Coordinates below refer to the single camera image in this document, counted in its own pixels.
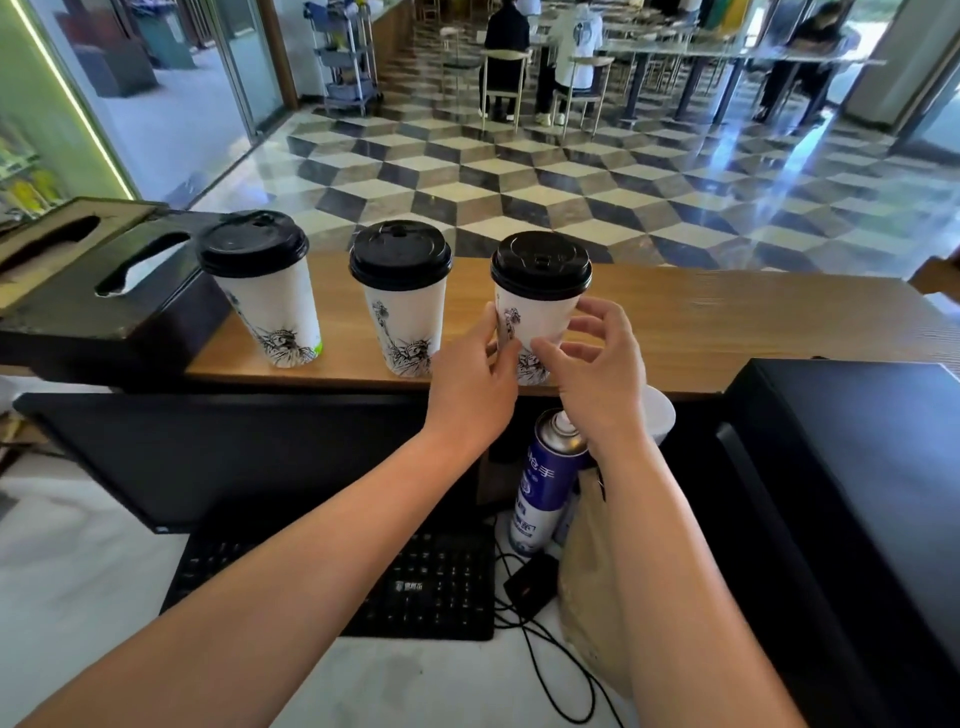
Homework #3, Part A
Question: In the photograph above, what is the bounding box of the person's left hand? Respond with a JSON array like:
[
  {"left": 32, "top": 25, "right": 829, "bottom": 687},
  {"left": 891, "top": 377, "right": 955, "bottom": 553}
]
[{"left": 423, "top": 302, "right": 523, "bottom": 451}]

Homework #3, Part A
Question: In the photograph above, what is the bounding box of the person's right hand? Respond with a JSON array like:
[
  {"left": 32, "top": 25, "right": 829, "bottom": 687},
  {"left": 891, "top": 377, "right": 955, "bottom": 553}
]
[{"left": 530, "top": 296, "right": 648, "bottom": 451}]

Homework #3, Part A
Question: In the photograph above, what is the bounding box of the white paper cup green-blue base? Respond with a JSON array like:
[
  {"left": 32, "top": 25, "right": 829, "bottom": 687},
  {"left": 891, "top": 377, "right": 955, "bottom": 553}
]
[{"left": 363, "top": 281, "right": 449, "bottom": 379}]

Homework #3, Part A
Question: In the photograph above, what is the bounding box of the white paper cup blue print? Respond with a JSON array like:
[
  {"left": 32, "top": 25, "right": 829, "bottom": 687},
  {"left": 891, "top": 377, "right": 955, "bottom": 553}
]
[{"left": 493, "top": 284, "right": 583, "bottom": 388}]

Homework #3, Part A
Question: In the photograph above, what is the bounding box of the white paper cup statue print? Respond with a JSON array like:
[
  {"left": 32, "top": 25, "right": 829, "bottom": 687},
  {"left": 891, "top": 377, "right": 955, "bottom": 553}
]
[{"left": 213, "top": 258, "right": 324, "bottom": 369}]

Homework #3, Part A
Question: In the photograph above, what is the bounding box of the person's left forearm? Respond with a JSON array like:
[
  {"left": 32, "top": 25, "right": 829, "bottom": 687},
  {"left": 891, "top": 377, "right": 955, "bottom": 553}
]
[{"left": 18, "top": 431, "right": 481, "bottom": 728}]

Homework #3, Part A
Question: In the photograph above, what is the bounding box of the person's right forearm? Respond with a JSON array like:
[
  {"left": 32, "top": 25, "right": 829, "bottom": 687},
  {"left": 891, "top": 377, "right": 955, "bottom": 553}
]
[{"left": 592, "top": 434, "right": 808, "bottom": 728}]

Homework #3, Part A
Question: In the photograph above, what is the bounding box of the blue white spray can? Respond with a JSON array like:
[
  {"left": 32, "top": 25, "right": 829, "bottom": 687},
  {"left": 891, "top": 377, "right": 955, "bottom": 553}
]
[{"left": 508, "top": 408, "right": 590, "bottom": 558}]

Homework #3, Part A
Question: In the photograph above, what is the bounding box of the brown paper bag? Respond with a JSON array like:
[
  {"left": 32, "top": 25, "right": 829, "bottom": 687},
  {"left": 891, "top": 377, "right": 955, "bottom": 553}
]
[{"left": 557, "top": 464, "right": 635, "bottom": 699}]

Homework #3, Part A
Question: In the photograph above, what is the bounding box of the black computer mouse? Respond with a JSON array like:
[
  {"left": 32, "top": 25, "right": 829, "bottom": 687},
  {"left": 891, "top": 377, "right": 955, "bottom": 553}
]
[{"left": 503, "top": 552, "right": 560, "bottom": 620}]

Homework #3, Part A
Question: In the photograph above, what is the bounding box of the black keyboard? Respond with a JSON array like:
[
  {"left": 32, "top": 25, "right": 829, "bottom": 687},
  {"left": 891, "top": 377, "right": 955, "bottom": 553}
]
[{"left": 159, "top": 524, "right": 498, "bottom": 643}]

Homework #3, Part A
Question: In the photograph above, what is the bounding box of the black desktop monitor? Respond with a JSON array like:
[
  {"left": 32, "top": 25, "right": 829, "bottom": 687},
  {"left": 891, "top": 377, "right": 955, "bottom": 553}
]
[{"left": 13, "top": 389, "right": 481, "bottom": 535}]

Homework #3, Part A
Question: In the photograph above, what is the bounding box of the black computer case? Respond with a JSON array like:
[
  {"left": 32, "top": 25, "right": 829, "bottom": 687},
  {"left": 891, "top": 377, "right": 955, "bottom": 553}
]
[{"left": 716, "top": 358, "right": 960, "bottom": 728}]

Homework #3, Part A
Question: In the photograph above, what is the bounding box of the light wooden chair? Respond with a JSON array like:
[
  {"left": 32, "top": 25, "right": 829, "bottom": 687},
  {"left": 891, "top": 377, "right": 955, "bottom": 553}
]
[
  {"left": 479, "top": 48, "right": 530, "bottom": 133},
  {"left": 554, "top": 56, "right": 615, "bottom": 140}
]

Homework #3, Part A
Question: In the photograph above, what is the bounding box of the grey utility cart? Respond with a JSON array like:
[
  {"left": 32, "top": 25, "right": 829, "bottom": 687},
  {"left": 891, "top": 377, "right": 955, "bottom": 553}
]
[{"left": 303, "top": 0, "right": 380, "bottom": 118}]

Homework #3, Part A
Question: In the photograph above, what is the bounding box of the long dining table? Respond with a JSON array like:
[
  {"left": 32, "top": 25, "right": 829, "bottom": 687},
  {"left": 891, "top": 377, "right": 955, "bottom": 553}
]
[{"left": 599, "top": 37, "right": 886, "bottom": 129}]

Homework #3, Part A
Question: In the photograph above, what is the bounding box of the black tissue box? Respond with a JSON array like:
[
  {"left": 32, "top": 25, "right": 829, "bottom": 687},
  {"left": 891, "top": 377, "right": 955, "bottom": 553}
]
[{"left": 0, "top": 209, "right": 234, "bottom": 388}]

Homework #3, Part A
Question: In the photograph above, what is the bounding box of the glass entrance door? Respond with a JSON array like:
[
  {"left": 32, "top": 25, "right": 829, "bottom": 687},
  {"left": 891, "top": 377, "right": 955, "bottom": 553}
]
[{"left": 29, "top": 0, "right": 290, "bottom": 210}]

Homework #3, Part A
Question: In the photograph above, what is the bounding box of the dark brown box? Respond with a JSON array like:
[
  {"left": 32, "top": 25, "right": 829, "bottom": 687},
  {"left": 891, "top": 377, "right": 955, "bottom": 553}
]
[{"left": 0, "top": 197, "right": 159, "bottom": 316}]

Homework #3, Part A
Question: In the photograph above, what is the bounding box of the lit drinks fridge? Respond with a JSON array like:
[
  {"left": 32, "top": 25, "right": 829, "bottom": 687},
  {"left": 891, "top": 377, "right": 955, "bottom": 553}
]
[{"left": 0, "top": 0, "right": 138, "bottom": 226}]

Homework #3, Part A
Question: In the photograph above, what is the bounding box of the black mouse cable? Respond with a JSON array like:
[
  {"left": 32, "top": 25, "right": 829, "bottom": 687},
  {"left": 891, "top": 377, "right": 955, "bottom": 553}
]
[{"left": 491, "top": 517, "right": 624, "bottom": 728}]

